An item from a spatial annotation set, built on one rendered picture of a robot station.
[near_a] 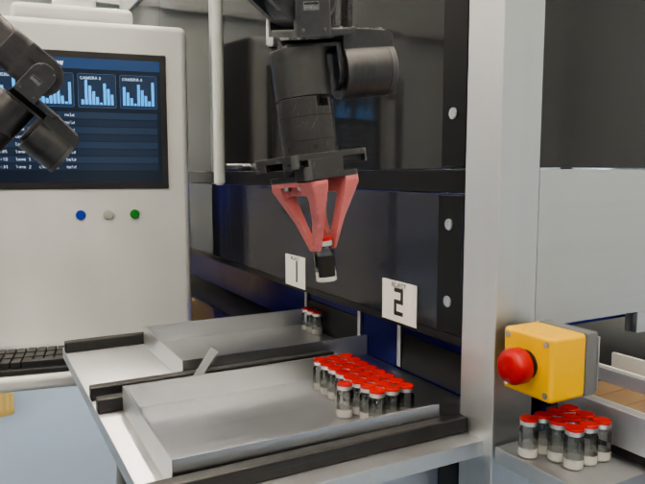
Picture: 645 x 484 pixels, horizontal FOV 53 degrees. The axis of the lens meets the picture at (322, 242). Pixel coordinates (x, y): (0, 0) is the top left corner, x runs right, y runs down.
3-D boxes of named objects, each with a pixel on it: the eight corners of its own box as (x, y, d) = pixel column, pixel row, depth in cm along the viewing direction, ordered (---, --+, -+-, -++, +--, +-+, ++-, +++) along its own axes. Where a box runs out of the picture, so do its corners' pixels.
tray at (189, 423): (338, 375, 104) (338, 353, 104) (439, 431, 81) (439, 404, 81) (123, 410, 89) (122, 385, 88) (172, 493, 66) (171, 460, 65)
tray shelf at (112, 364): (292, 328, 144) (292, 320, 144) (530, 443, 83) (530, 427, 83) (62, 357, 121) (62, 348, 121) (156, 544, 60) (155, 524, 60)
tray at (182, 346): (302, 324, 139) (302, 308, 139) (367, 353, 117) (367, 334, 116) (143, 344, 123) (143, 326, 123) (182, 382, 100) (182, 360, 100)
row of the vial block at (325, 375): (322, 385, 99) (322, 355, 98) (389, 425, 83) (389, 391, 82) (310, 387, 98) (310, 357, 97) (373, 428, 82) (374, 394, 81)
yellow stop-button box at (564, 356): (545, 376, 78) (547, 318, 77) (596, 395, 72) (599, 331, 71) (499, 386, 74) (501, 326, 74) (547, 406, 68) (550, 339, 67)
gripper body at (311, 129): (370, 164, 67) (361, 92, 66) (297, 175, 60) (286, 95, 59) (327, 169, 72) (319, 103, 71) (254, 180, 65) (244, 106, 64)
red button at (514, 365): (516, 375, 73) (518, 341, 73) (544, 385, 70) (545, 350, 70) (491, 380, 72) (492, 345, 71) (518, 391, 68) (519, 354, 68)
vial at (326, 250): (330, 278, 69) (326, 239, 68) (341, 280, 67) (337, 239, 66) (312, 281, 68) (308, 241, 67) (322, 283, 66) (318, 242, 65)
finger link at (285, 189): (371, 243, 67) (361, 153, 66) (322, 256, 62) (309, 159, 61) (327, 243, 72) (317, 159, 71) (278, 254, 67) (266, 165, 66)
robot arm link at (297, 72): (260, 48, 66) (278, 35, 61) (322, 44, 69) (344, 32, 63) (270, 115, 67) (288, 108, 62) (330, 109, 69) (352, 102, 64)
